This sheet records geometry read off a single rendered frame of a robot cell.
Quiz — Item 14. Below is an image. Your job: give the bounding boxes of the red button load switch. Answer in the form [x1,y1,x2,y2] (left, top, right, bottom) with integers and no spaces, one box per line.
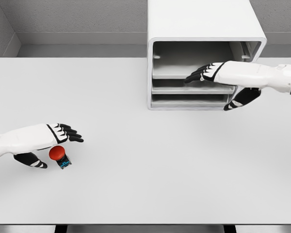
[48,146,72,170]

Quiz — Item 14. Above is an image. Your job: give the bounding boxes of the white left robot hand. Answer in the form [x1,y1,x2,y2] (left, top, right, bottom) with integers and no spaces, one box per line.
[12,123,84,170]

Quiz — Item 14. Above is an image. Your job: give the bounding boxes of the white tabletop storage cabinet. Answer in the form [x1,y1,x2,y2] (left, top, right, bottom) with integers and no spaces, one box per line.
[147,0,268,111]

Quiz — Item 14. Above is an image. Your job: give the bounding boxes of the white cabinet drawer tray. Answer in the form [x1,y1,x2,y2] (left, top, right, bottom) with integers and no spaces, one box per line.
[151,94,234,109]
[151,79,236,95]
[152,63,236,80]

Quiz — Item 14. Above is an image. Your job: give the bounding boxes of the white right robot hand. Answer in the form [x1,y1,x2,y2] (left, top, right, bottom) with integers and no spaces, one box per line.
[184,60,264,112]

